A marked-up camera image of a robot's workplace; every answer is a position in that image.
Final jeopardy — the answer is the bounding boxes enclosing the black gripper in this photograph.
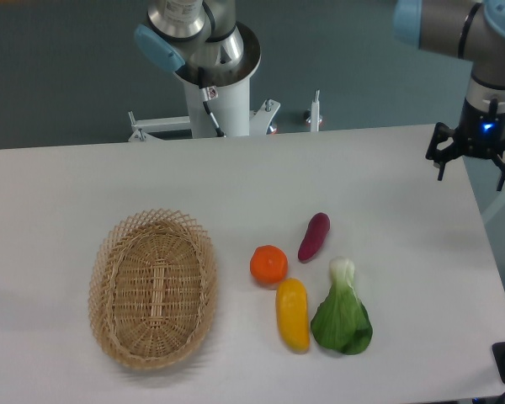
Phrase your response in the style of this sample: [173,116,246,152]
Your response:
[425,100,505,192]

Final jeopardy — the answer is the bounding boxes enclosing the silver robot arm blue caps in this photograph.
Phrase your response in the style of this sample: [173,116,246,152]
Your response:
[131,1,505,180]

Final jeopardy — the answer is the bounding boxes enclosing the yellow mango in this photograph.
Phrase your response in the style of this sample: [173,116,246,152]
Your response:
[275,278,310,354]

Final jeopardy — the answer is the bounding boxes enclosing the purple sweet potato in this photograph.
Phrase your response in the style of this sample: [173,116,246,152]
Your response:
[298,212,331,262]

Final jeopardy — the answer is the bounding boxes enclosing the green bok choy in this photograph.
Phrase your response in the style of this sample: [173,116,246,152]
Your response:
[311,257,373,355]

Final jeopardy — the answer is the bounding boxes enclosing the orange tangerine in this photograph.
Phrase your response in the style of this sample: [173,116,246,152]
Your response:
[249,245,288,284]

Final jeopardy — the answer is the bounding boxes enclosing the oval woven wicker basket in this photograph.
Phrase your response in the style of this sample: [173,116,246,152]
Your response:
[88,209,218,370]

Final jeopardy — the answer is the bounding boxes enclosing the white pedestal base frame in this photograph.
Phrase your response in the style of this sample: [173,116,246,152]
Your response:
[128,89,323,142]

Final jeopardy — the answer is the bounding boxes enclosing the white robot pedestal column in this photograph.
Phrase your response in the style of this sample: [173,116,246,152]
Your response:
[177,76,250,139]

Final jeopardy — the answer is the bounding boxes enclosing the black cable on pedestal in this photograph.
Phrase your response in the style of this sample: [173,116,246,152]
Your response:
[197,66,226,139]

